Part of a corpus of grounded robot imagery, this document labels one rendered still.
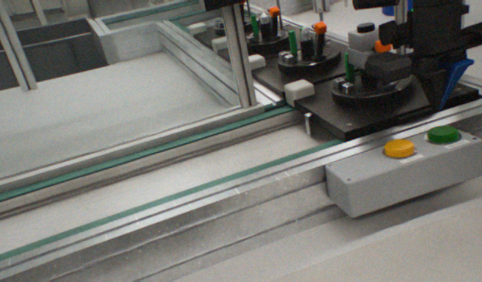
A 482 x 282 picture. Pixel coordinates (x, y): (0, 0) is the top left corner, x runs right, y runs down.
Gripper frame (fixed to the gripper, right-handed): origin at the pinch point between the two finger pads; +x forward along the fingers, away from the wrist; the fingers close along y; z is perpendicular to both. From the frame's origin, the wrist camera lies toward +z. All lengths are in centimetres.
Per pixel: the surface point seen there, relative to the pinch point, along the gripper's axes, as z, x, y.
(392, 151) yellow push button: -1.5, 7.1, 8.2
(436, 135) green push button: -1.2, 6.8, 1.1
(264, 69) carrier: 52, 8, 7
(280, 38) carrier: 66, 6, -4
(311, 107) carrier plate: 22.9, 7.3, 9.0
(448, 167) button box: -4.0, 10.8, 1.4
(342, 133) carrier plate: 9.7, 7.6, 10.0
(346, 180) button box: -3.1, 8.2, 16.6
